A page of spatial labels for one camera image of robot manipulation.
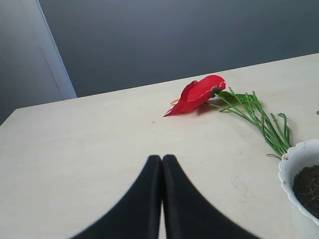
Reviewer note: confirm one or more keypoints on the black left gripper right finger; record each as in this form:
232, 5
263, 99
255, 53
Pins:
187, 214

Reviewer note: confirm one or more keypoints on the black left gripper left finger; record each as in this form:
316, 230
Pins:
137, 214

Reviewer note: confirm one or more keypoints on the white scalloped flower pot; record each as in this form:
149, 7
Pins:
299, 176

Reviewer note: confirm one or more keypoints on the red artificial anthurium plant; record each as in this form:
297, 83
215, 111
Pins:
211, 90

